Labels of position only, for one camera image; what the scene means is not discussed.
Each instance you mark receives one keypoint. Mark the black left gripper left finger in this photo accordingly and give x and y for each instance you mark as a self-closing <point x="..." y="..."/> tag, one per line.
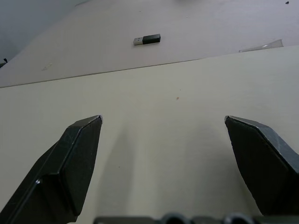
<point x="58" y="168"/>

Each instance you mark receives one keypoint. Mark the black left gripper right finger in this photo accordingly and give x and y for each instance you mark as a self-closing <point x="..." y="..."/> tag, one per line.
<point x="264" y="168"/>

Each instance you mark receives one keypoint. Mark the dark object at table edge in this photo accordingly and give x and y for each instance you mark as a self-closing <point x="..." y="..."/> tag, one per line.
<point x="2" y="63"/>

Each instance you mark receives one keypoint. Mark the clear plastic tape piece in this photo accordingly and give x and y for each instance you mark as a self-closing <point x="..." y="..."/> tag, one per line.
<point x="264" y="46"/>

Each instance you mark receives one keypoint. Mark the black USB adapter dongle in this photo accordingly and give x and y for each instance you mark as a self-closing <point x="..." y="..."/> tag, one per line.
<point x="147" y="39"/>

